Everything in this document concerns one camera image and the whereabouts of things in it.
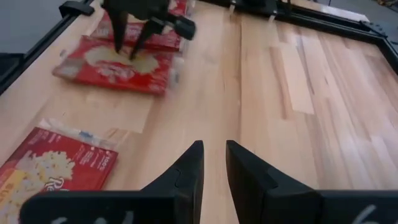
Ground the black metal table frame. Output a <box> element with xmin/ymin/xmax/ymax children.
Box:
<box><xmin>0</xmin><ymin>0</ymin><xmax>398</xmax><ymax>94</ymax></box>

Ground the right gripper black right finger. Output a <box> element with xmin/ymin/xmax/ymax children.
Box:
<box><xmin>226</xmin><ymin>139</ymin><xmax>398</xmax><ymax>224</ymax></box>

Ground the red Orville popcorn bag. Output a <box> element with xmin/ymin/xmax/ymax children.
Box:
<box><xmin>167</xmin><ymin>0</ymin><xmax>189</xmax><ymax>17</ymax></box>
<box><xmin>52</xmin><ymin>35</ymin><xmax>177</xmax><ymax>96</ymax></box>
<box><xmin>90</xmin><ymin>12</ymin><xmax>189</xmax><ymax>52</ymax></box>
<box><xmin>0</xmin><ymin>117</ymin><xmax>119</xmax><ymax>224</ymax></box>

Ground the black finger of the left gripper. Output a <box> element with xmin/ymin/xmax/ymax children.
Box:
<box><xmin>108</xmin><ymin>9</ymin><xmax>129</xmax><ymax>54</ymax></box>
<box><xmin>129</xmin><ymin>17</ymin><xmax>165</xmax><ymax>62</ymax></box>

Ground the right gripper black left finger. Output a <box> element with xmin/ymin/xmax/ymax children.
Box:
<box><xmin>20</xmin><ymin>139</ymin><xmax>205</xmax><ymax>224</ymax></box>

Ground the black table clamp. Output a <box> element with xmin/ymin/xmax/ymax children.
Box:
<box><xmin>58</xmin><ymin>1</ymin><xmax>96</xmax><ymax>18</ymax></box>

